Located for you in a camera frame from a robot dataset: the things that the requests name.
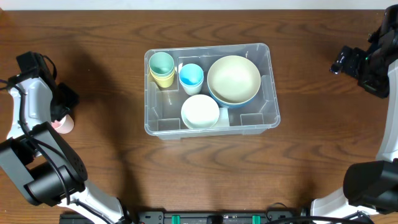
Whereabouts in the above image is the dark blue bowl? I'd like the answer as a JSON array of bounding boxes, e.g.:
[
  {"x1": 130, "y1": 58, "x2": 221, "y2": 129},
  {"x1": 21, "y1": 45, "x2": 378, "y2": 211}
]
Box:
[
  {"x1": 217, "y1": 103, "x2": 249, "y2": 109},
  {"x1": 209, "y1": 90, "x2": 257, "y2": 105}
]

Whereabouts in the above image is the light blue cup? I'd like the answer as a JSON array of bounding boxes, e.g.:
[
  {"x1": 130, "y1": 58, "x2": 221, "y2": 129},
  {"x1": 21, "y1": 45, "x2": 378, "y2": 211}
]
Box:
[{"x1": 179, "y1": 63, "x2": 204, "y2": 86}]

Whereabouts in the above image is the clear plastic storage container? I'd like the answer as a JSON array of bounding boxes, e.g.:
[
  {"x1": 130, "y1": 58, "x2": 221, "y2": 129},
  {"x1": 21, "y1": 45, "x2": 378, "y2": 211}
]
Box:
[{"x1": 144, "y1": 43, "x2": 281, "y2": 140}]

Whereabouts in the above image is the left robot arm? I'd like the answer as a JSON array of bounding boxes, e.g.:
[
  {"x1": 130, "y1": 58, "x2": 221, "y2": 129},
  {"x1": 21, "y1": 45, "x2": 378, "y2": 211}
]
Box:
[{"x1": 1, "y1": 51, "x2": 133, "y2": 223}]

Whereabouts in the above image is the yellow cup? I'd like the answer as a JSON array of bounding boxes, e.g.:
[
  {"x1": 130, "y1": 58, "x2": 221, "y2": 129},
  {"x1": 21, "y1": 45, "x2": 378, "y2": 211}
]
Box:
[
  {"x1": 152, "y1": 74, "x2": 174, "y2": 88},
  {"x1": 150, "y1": 70, "x2": 175, "y2": 80}
]

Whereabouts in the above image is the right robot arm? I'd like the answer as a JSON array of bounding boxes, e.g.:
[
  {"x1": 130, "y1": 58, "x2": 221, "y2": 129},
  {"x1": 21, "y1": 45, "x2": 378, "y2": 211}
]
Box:
[{"x1": 304, "y1": 5, "x2": 397, "y2": 223}]

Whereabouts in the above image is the pink cup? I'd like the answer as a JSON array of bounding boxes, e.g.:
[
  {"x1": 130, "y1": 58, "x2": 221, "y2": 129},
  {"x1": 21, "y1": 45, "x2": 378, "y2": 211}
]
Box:
[{"x1": 52, "y1": 114, "x2": 75, "y2": 134}]

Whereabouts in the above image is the cream white cup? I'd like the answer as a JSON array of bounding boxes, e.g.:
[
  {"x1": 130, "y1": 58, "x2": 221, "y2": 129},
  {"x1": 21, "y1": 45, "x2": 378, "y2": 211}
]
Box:
[{"x1": 180, "y1": 82, "x2": 203, "y2": 96}]

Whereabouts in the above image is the white bowl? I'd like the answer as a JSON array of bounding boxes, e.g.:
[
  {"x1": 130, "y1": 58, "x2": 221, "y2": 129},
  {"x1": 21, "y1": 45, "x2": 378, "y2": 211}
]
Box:
[{"x1": 181, "y1": 95, "x2": 220, "y2": 123}]

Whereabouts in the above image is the mint green cup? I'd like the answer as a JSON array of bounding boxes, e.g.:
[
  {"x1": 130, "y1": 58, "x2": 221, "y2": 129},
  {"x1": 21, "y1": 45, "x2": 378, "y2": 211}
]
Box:
[{"x1": 149, "y1": 52, "x2": 175, "y2": 74}]

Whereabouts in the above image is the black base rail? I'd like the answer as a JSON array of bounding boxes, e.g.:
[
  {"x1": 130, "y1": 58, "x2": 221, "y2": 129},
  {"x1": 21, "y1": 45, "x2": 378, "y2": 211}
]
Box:
[{"x1": 58, "y1": 210, "x2": 371, "y2": 224}]

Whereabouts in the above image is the large beige bowl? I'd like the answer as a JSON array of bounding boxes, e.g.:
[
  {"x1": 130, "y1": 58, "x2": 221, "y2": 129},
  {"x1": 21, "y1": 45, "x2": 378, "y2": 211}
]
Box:
[{"x1": 206, "y1": 55, "x2": 261, "y2": 103}]

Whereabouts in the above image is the light grey bowl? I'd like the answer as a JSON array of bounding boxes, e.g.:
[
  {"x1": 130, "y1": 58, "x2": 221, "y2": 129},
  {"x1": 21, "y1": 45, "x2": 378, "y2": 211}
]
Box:
[{"x1": 183, "y1": 119, "x2": 218, "y2": 129}]

